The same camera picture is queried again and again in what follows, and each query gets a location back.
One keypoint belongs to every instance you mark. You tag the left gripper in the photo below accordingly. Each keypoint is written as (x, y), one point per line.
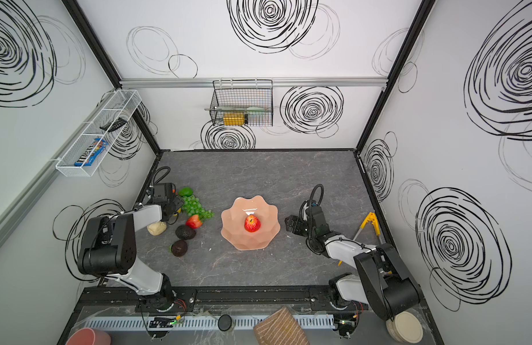
(173, 205)

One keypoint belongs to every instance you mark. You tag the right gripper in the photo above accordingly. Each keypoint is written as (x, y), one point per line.
(299, 224)

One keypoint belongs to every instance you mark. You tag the red fake apple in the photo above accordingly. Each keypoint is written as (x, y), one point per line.
(252, 223)

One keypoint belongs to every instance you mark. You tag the pink wavy fruit bowl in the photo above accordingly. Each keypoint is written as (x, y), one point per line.
(233, 223)

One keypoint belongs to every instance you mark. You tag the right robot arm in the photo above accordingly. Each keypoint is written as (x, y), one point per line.
(382, 280)

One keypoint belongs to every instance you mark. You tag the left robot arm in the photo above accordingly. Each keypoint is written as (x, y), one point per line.
(108, 247)

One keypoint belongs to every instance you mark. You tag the green fake lime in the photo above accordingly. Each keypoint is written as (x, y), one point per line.
(185, 192)

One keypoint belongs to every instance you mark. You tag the green fake grapes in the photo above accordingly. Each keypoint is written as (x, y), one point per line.
(192, 206)

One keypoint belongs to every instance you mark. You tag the red fake strawberry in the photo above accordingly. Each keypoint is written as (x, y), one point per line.
(194, 222)

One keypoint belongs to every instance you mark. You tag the dark fake avocado half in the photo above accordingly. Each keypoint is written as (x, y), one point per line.
(179, 248)

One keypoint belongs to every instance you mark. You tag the blue candy packet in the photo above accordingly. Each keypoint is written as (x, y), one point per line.
(89, 156)

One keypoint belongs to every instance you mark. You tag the black remote control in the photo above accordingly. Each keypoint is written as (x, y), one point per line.
(114, 125)

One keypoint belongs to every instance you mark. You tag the yellow sponge in basket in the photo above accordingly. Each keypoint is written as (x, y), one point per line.
(233, 119)

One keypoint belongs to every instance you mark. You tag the green item in basket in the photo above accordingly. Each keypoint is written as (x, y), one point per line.
(236, 109)

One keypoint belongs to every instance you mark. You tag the striped brown cloth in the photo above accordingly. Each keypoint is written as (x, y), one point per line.
(280, 328)

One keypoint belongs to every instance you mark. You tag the pink cup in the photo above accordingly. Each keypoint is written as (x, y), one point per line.
(89, 336)

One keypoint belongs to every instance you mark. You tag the yellow handled tongs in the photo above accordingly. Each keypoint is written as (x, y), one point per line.
(370, 223)

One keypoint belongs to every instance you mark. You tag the white wire wall shelf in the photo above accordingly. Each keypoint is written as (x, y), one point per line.
(120, 103)

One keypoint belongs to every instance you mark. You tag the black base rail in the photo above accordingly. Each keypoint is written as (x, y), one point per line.
(303, 297)

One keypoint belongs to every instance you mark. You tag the black wire wall basket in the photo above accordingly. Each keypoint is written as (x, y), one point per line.
(244, 93)

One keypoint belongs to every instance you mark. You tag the white slotted cable duct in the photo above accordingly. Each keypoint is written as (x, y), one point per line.
(189, 323)

